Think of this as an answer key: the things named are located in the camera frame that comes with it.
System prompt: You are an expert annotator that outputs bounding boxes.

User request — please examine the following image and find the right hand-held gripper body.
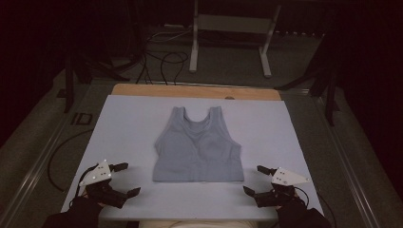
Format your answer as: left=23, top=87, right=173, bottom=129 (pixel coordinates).
left=253, top=166, right=311, bottom=209

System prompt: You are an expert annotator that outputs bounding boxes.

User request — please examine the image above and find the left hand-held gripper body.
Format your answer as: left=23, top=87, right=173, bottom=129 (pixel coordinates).
left=78, top=159, right=129, bottom=210

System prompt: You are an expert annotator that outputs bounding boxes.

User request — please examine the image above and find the grey tank top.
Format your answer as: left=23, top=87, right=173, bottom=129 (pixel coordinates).
left=152, top=105, right=245, bottom=183

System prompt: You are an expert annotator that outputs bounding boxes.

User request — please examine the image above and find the person's left hand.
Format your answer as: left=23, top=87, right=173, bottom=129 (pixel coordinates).
left=65, top=195, right=105, bottom=228

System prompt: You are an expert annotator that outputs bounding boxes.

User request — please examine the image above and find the person's right hand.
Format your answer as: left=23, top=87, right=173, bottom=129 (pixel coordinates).
left=275, top=198, right=311, bottom=228

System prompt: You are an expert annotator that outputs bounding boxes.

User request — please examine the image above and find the pale blue table mat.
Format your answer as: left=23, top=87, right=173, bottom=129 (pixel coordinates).
left=60, top=94, right=324, bottom=222

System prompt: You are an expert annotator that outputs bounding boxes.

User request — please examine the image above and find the black floor stand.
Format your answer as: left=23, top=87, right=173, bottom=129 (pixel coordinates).
left=275, top=60, right=340, bottom=127
left=56, top=47, right=131, bottom=114

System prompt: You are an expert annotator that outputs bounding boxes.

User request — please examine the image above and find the white metal stand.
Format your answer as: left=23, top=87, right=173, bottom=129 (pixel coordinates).
left=188, top=0, right=282, bottom=79

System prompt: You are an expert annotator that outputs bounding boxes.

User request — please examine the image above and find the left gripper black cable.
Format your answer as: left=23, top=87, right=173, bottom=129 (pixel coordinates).
left=73, top=162, right=100, bottom=203

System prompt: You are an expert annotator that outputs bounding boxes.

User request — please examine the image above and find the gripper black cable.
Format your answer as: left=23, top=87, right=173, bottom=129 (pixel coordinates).
left=294, top=185, right=311, bottom=207
left=73, top=162, right=100, bottom=203

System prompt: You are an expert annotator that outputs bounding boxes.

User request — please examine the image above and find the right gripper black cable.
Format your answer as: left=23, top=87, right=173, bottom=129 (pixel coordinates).
left=294, top=185, right=311, bottom=207

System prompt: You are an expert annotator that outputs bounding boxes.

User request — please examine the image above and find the long black floor cable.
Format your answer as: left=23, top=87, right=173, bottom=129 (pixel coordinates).
left=47, top=127, right=95, bottom=193

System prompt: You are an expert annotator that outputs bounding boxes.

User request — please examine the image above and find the small black floor frame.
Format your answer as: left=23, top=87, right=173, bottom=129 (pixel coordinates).
left=70, top=111, right=94, bottom=126

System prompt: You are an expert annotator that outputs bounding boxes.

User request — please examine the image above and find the metal floor rail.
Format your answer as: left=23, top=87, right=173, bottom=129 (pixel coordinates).
left=0, top=83, right=93, bottom=224
left=312, top=94, right=378, bottom=228

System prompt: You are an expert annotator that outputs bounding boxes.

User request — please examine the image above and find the black looped floor cable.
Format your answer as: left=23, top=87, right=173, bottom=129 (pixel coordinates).
left=135, top=50, right=190, bottom=86

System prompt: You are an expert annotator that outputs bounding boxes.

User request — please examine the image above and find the white floor cable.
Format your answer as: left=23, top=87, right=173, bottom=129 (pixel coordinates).
left=146, top=28, right=195, bottom=45

